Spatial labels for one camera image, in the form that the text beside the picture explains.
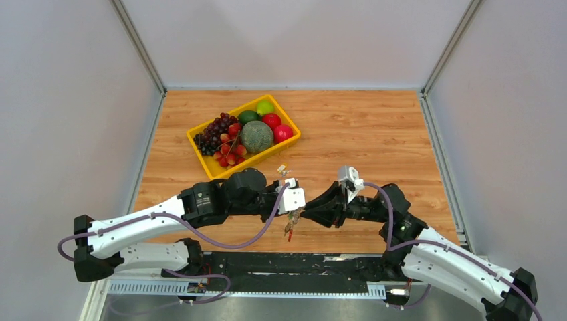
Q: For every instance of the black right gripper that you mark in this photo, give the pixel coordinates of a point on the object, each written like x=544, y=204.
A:
x=327, y=208

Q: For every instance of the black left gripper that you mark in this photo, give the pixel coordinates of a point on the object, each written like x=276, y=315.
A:
x=272, y=188

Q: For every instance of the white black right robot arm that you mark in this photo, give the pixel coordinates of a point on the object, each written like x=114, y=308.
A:
x=415, y=250

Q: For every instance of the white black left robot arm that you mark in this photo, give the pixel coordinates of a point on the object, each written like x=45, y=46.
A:
x=104, y=247

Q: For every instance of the silver key yellow tag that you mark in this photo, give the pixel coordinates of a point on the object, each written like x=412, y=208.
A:
x=283, y=170

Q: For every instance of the red cherry bunch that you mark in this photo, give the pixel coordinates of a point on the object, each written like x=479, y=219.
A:
x=230, y=151

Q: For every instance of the green netted melon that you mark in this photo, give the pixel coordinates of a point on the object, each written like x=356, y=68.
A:
x=256, y=137

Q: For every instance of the pink red apple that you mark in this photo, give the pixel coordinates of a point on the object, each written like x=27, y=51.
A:
x=282, y=133

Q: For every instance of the yellow plastic fruit tray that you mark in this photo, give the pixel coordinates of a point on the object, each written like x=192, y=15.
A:
x=214, y=171

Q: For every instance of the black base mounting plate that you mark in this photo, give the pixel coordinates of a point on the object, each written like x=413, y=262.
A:
x=298, y=272

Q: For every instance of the dark purple grape bunch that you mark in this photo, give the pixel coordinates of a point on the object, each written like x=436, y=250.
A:
x=220, y=132

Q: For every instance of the dark green lime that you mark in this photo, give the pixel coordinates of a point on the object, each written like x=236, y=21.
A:
x=248, y=116

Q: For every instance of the light green apple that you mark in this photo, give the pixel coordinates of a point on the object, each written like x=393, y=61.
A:
x=264, y=107

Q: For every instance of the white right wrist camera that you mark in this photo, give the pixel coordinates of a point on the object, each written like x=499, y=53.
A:
x=350, y=182

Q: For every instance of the aluminium front frame rail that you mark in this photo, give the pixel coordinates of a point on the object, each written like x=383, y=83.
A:
x=140, y=295

